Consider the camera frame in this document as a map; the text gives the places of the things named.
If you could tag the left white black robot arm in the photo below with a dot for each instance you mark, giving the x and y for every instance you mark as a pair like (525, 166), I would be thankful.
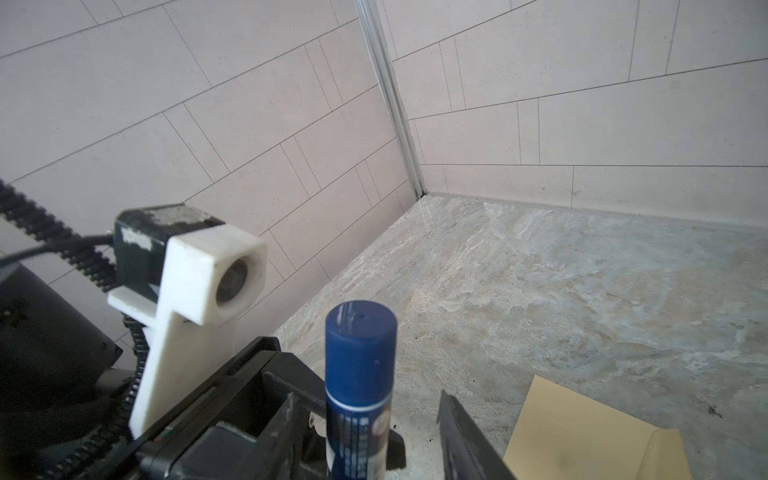
(59, 380)

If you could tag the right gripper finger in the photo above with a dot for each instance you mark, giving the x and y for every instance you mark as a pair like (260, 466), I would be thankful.
(466, 452)

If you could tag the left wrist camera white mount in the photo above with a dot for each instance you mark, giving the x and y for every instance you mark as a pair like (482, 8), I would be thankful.
(185, 276)

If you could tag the blue white glue stick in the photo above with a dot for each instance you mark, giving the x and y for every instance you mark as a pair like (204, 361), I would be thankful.
(360, 349)

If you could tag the tan kraft paper envelope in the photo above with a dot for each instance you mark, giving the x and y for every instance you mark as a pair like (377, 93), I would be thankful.
(561, 434)

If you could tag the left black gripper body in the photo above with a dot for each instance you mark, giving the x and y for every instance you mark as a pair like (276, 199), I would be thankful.
(261, 416)

